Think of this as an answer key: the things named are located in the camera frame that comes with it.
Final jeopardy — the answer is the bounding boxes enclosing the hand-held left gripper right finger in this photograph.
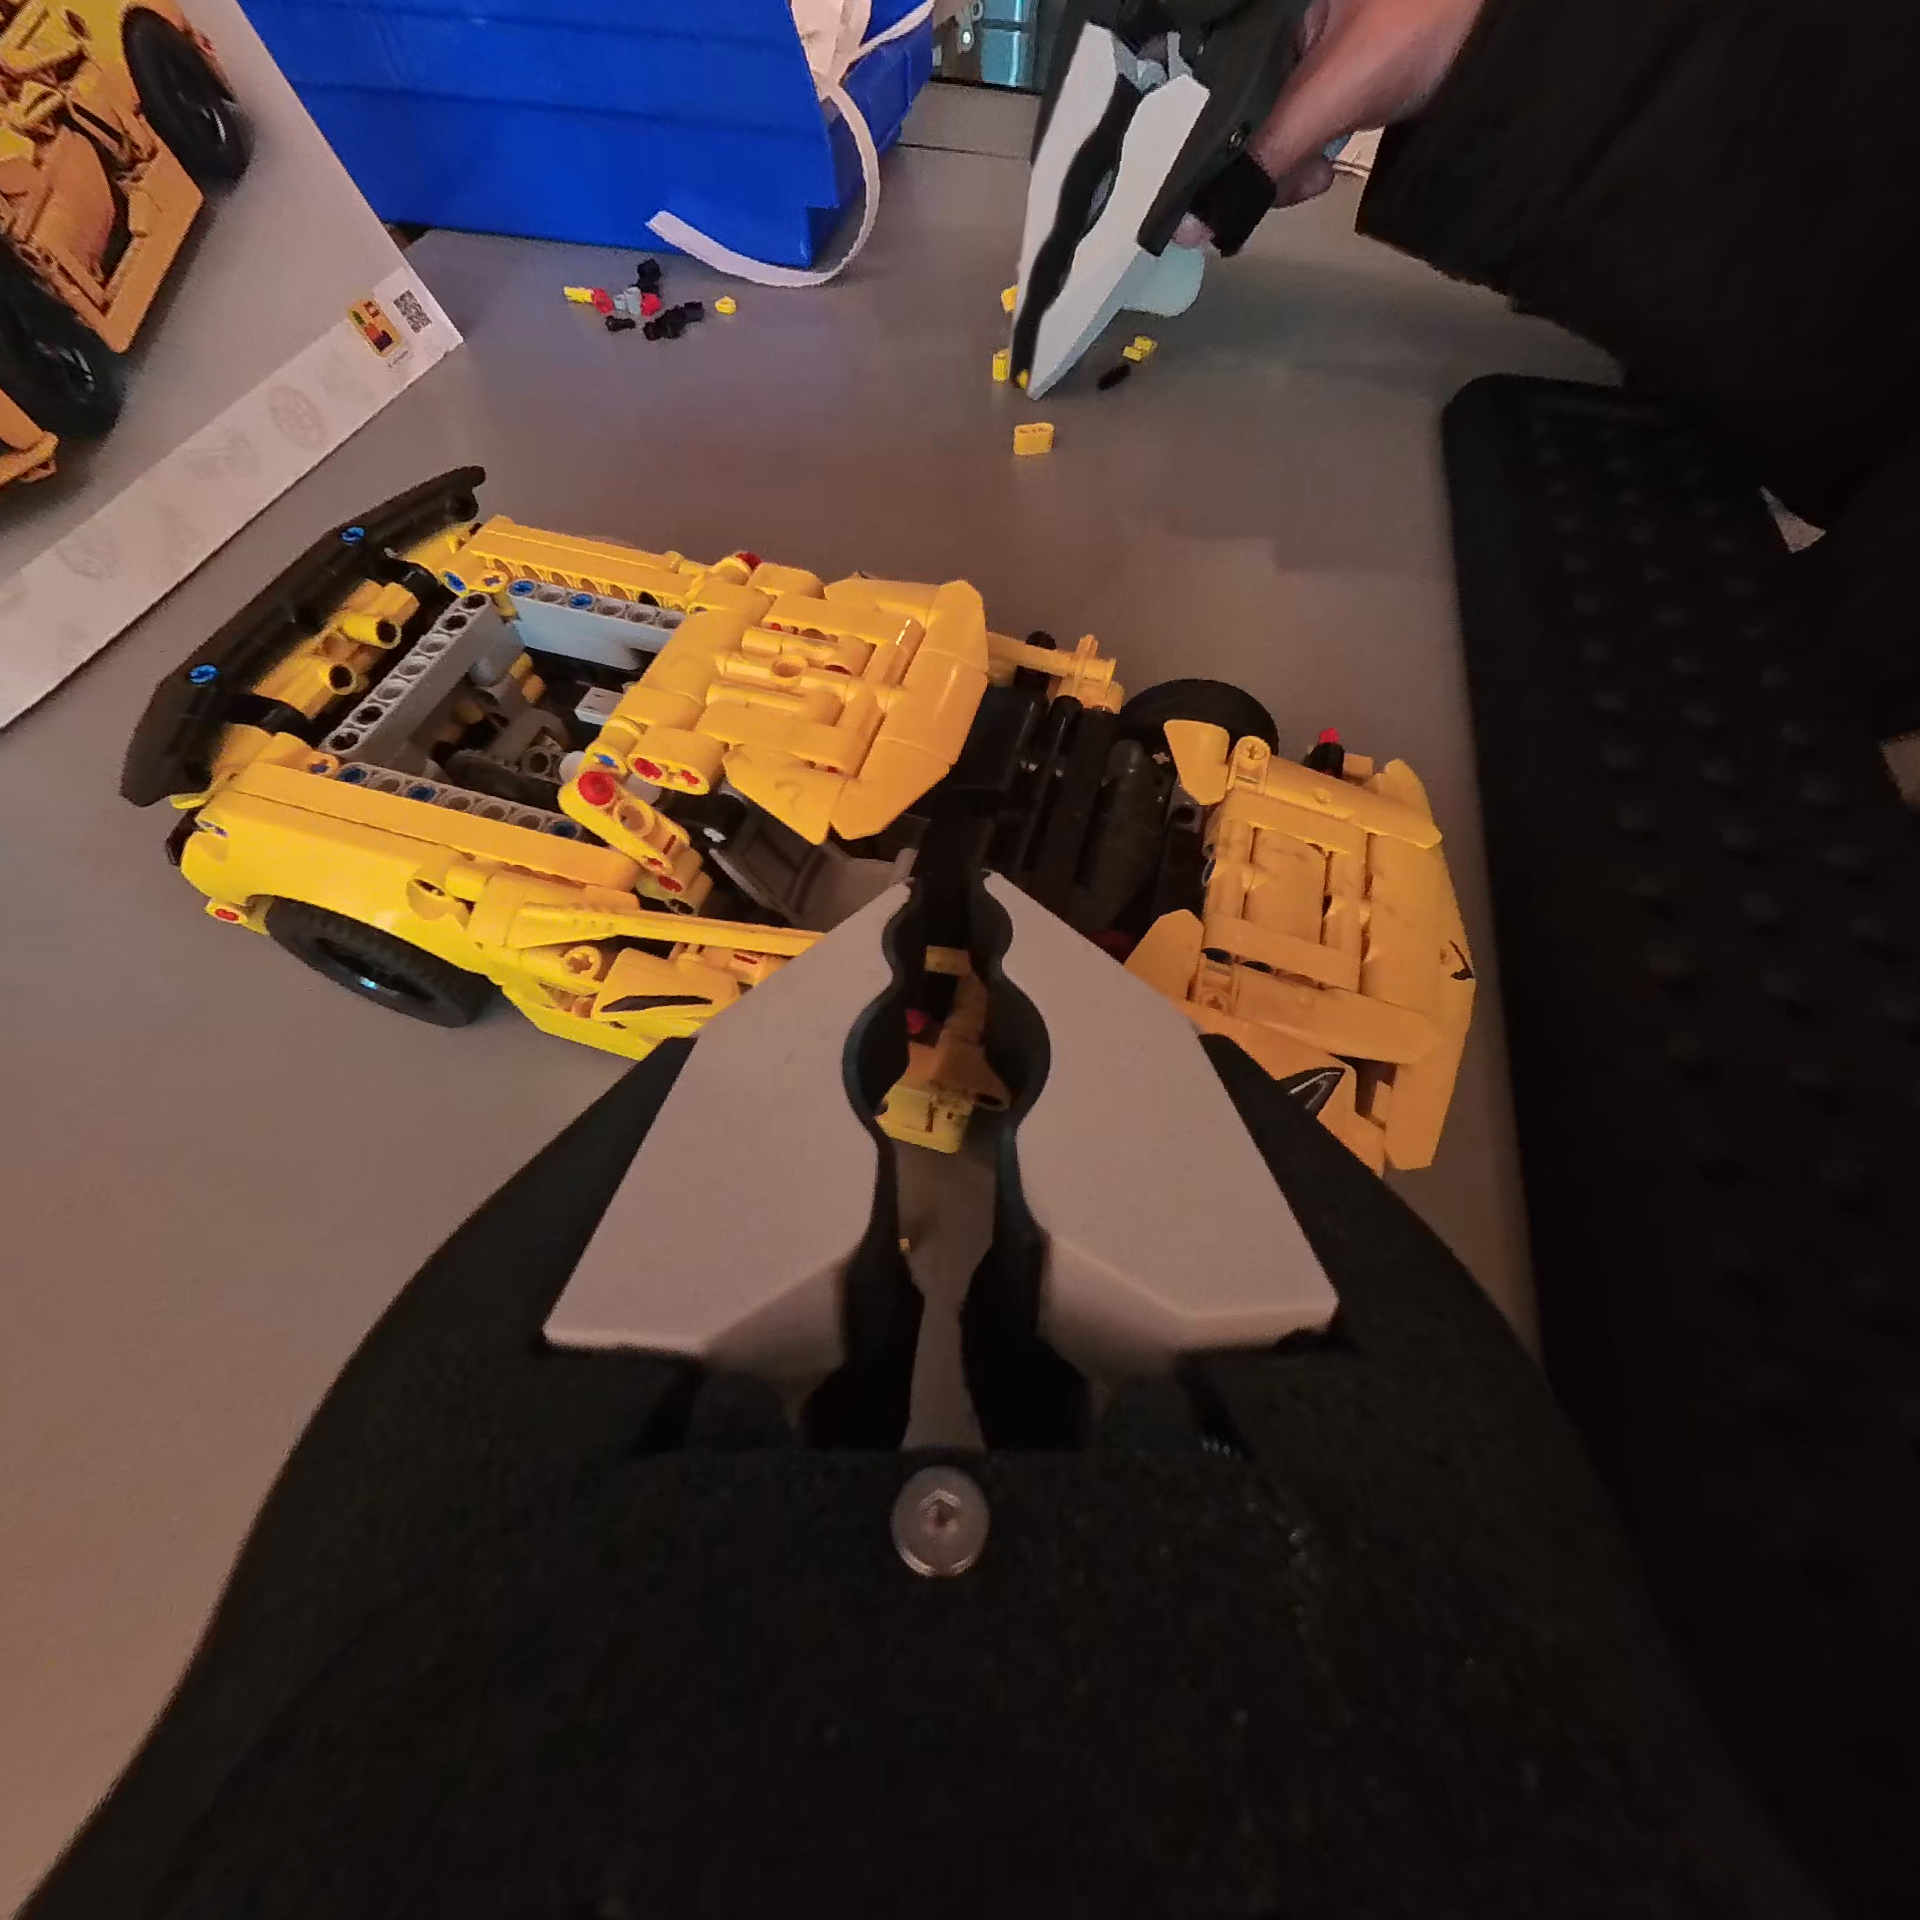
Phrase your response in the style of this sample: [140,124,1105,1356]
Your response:
[964,870,1339,1449]

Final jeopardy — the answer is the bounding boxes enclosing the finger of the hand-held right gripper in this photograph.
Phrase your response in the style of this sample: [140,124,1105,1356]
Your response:
[1009,19,1143,396]
[1025,67,1215,402]

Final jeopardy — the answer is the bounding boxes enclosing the person's right hand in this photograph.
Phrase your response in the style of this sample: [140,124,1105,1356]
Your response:
[1171,0,1490,250]

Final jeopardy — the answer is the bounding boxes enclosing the person's right forearm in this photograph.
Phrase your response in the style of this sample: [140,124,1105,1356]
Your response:
[1353,0,1920,513]

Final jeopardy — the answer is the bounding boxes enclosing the toy car picture box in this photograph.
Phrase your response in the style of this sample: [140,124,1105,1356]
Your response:
[0,0,467,732]

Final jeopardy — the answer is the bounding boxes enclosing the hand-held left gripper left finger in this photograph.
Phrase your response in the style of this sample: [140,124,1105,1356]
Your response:
[539,883,923,1449]

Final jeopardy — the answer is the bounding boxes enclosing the blue bag with white handles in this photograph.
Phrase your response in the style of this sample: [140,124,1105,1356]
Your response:
[240,0,939,290]

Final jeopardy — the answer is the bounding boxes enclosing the yellow brick toy car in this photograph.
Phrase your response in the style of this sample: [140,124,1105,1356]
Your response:
[120,464,1479,1173]

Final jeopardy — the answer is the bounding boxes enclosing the pile of small brick pieces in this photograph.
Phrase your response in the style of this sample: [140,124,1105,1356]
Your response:
[562,258,741,344]

